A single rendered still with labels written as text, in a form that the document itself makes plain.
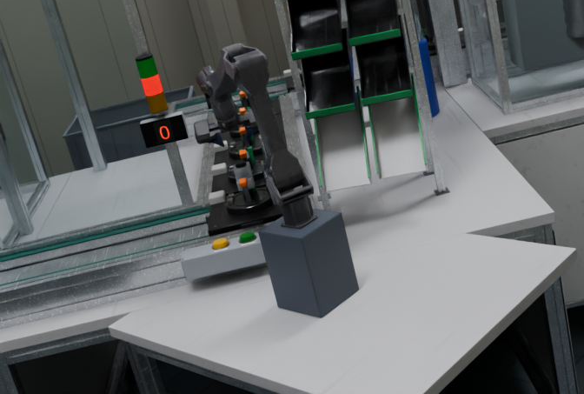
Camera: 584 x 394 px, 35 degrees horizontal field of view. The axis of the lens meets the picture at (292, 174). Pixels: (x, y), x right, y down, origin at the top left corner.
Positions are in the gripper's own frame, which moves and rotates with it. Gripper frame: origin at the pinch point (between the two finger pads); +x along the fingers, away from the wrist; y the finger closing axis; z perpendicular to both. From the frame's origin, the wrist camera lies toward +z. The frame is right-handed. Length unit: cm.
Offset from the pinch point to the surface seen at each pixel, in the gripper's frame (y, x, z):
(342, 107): -29.8, -8.9, -6.1
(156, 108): 19.0, -2.6, 13.2
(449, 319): -39, -17, -72
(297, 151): -15.6, 40.9, 17.5
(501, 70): -88, 48, 34
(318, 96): -24.6, -4.8, 2.1
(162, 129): 19.2, 2.1, 9.3
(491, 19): -87, 34, 45
